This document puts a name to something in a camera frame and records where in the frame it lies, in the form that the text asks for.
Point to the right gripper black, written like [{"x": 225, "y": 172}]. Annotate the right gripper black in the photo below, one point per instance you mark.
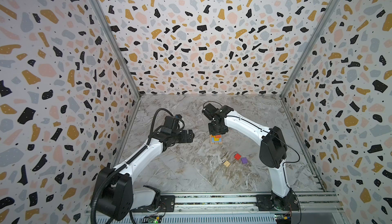
[{"x": 216, "y": 127}]

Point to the electronics board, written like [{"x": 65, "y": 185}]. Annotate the electronics board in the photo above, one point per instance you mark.
[
  {"x": 152, "y": 219},
  {"x": 283, "y": 219}
]

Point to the blue wood block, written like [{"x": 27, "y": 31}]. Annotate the blue wood block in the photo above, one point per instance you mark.
[{"x": 212, "y": 140}]

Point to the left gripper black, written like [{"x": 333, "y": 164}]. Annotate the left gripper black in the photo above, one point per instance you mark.
[{"x": 184, "y": 139}]

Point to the left corner aluminium profile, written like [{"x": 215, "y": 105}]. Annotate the left corner aluminium profile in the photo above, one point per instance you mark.
[{"x": 108, "y": 33}]

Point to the yellow wood block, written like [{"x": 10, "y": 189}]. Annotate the yellow wood block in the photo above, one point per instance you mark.
[{"x": 214, "y": 140}]

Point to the purple wood cube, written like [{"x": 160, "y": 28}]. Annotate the purple wood cube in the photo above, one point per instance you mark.
[{"x": 244, "y": 160}]

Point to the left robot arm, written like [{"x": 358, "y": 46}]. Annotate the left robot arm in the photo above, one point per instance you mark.
[{"x": 115, "y": 195}]

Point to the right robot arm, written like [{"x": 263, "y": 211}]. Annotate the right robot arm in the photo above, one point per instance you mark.
[{"x": 272, "y": 148}]

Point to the left electronics board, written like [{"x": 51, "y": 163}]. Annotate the left electronics board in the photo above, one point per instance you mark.
[{"x": 152, "y": 219}]

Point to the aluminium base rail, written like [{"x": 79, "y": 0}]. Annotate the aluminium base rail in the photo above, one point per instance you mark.
[{"x": 242, "y": 208}]

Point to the natural wood plank block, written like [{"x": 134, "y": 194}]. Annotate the natural wood plank block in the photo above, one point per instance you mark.
[{"x": 216, "y": 142}]

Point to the red wood cube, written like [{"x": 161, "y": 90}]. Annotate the red wood cube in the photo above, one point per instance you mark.
[{"x": 237, "y": 156}]

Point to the corner aluminium profile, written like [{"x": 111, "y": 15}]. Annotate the corner aluminium profile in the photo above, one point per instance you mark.
[
  {"x": 308, "y": 47},
  {"x": 108, "y": 33}
]

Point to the right electronics board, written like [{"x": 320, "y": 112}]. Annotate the right electronics board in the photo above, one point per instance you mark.
[{"x": 283, "y": 219}]

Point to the right corner aluminium profile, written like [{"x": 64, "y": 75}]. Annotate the right corner aluminium profile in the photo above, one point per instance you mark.
[{"x": 308, "y": 47}]

